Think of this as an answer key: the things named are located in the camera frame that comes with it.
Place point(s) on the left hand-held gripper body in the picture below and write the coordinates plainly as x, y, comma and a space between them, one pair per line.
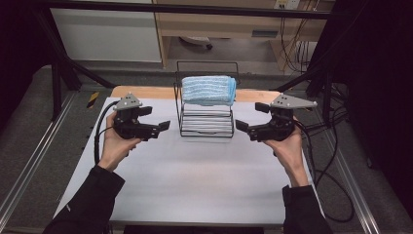
130, 128

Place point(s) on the white wall socket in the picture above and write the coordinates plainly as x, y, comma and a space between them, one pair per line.
287, 4

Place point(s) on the white board table cover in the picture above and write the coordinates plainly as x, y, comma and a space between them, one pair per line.
195, 175

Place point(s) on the black metal frame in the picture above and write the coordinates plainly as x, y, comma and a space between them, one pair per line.
227, 10

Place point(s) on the person's right hand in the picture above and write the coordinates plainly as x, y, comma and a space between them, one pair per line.
292, 156

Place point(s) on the office chair base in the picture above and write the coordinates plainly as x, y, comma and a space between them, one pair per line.
196, 40

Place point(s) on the person's left hand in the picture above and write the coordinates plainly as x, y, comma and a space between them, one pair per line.
113, 149

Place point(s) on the black curtain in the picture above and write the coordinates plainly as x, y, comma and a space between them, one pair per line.
380, 81
19, 48

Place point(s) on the white cabinet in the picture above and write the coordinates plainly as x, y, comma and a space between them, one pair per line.
107, 35

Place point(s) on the aluminium rail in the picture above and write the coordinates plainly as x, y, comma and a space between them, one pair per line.
354, 191
35, 156

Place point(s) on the yellow black tape marker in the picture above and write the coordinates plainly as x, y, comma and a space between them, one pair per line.
307, 109
93, 99

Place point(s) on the light wooden desk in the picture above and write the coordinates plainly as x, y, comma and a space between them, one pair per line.
227, 26

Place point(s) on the blue striped microfibre cloth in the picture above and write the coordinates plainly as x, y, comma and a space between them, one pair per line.
207, 90

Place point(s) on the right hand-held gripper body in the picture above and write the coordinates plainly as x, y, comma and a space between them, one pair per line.
276, 130

